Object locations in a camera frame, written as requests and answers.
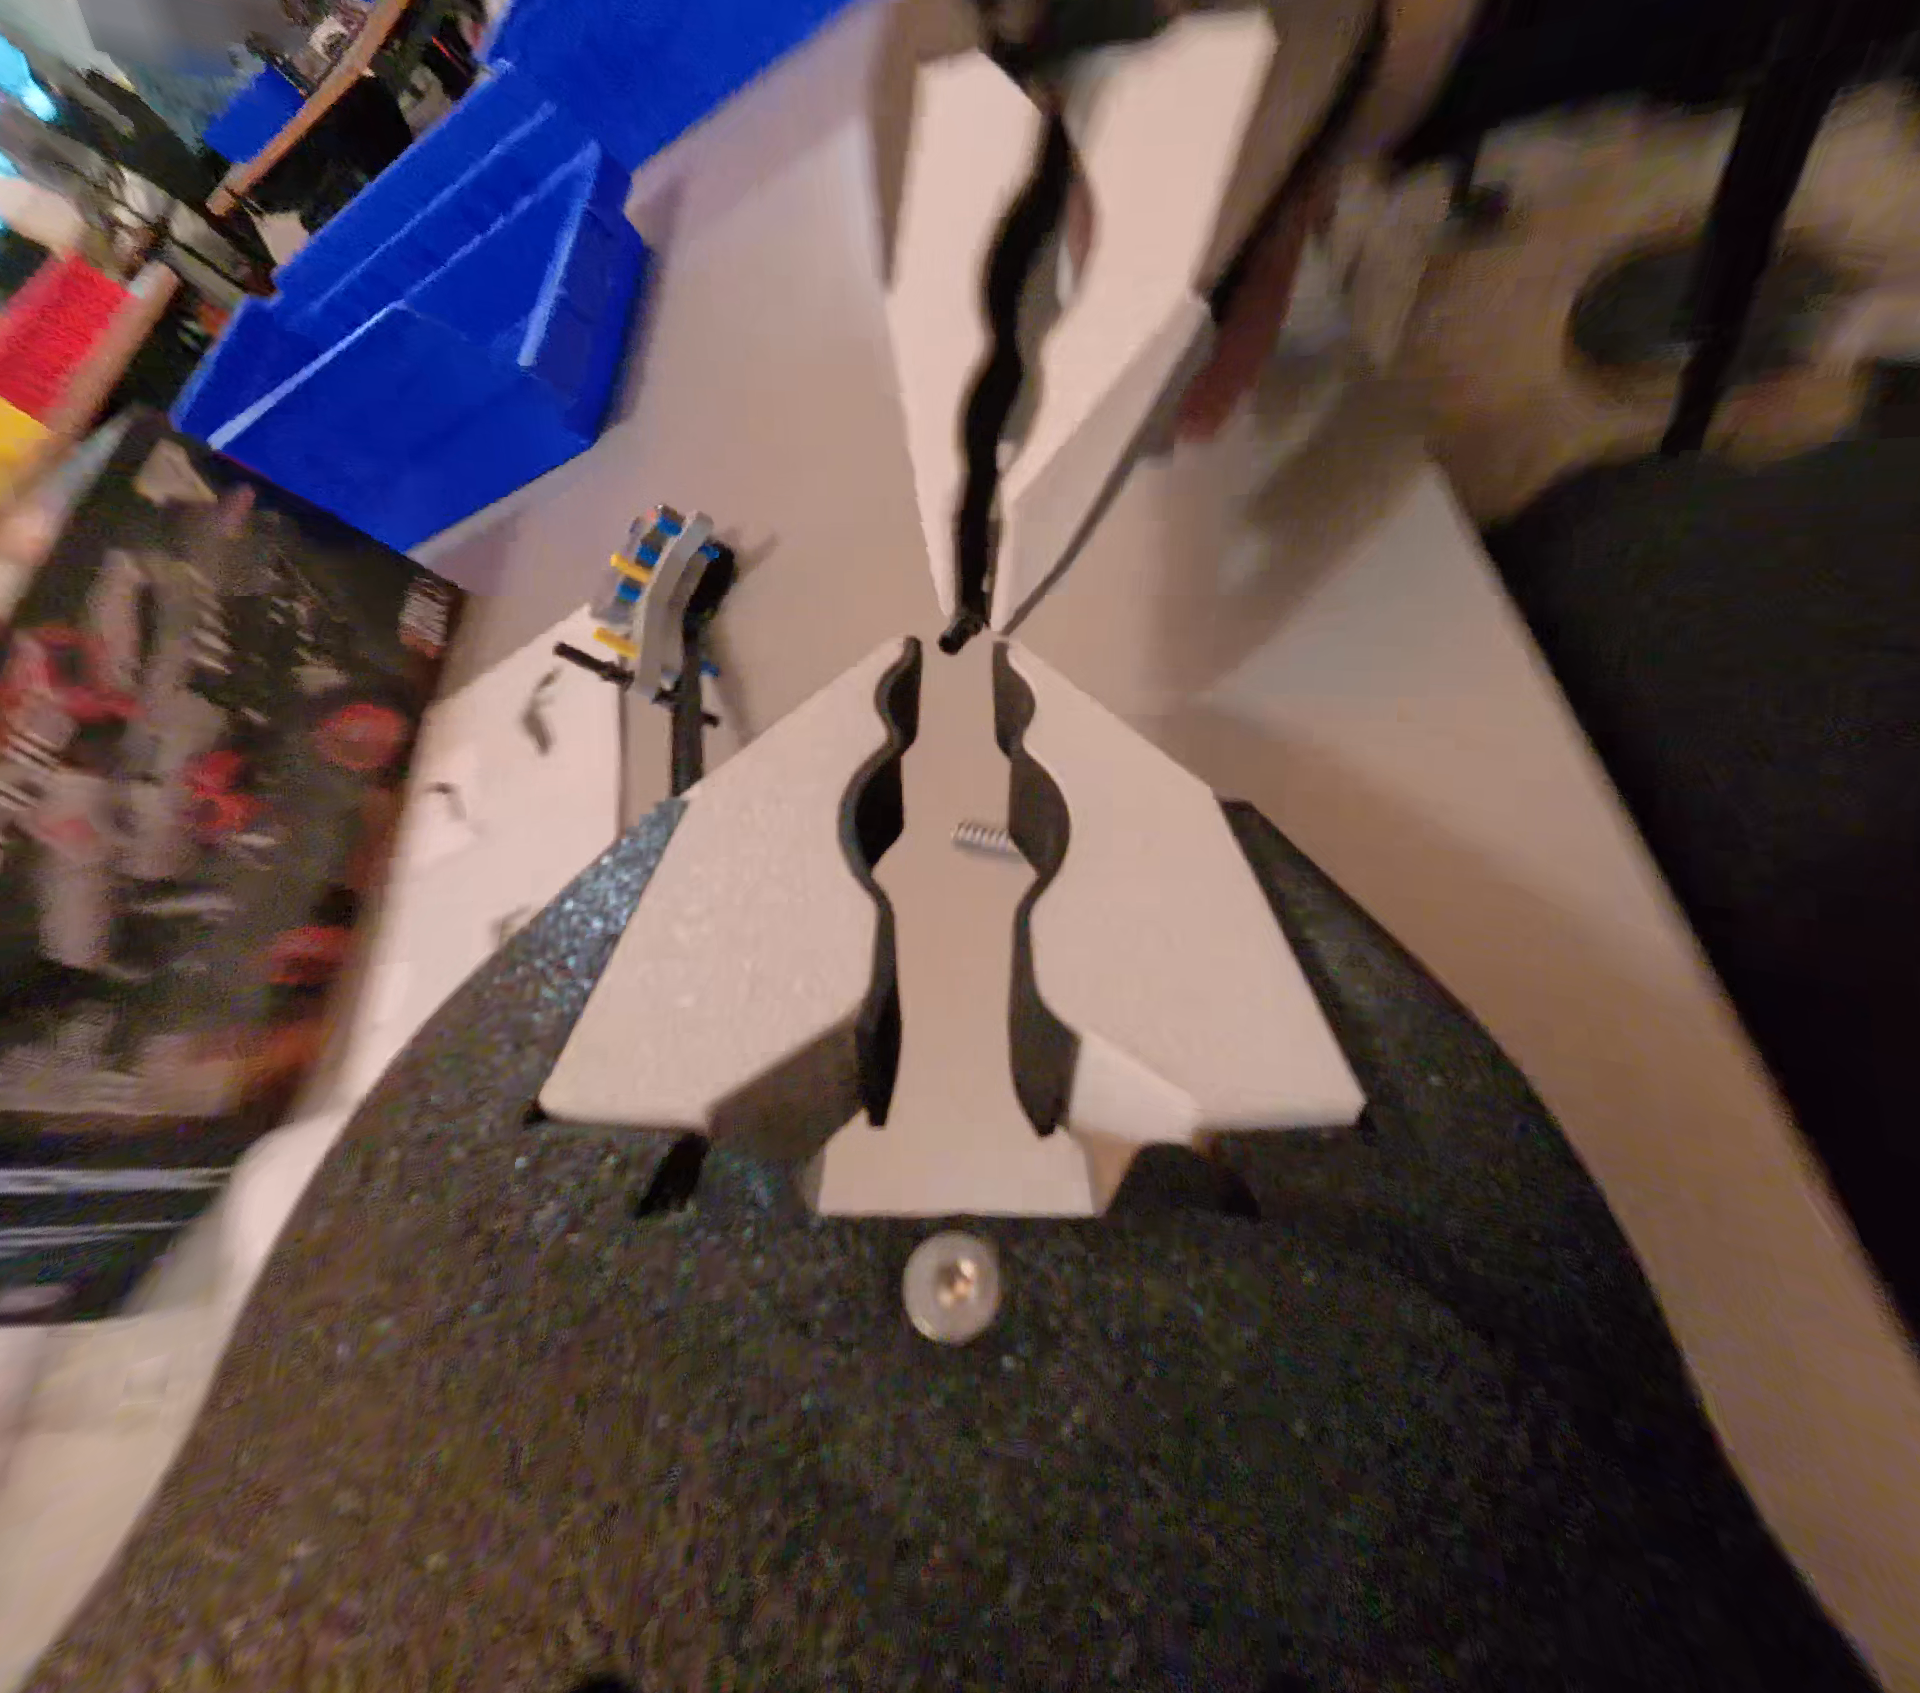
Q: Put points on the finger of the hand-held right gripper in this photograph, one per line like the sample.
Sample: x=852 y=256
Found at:
x=946 y=223
x=1156 y=223

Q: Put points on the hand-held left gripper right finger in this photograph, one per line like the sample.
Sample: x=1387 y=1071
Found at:
x=1185 y=972

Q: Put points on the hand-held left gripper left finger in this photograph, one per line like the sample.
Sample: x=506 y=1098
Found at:
x=705 y=959

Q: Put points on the small black toy pin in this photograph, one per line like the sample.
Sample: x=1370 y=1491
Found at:
x=960 y=636

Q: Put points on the person's right hand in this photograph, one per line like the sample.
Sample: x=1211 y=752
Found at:
x=1254 y=329

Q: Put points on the small metal spring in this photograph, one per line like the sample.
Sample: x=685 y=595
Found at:
x=981 y=835

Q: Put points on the grey and black toy assembly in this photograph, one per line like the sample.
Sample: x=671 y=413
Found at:
x=660 y=597

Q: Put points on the black printed toy box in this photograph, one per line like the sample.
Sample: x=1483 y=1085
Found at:
x=195 y=750

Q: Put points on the person's dark clothing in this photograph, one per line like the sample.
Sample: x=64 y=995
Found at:
x=1725 y=750

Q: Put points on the yellow plastic box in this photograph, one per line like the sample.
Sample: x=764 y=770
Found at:
x=13 y=432

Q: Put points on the red plastic box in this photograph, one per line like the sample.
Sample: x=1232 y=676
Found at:
x=52 y=335

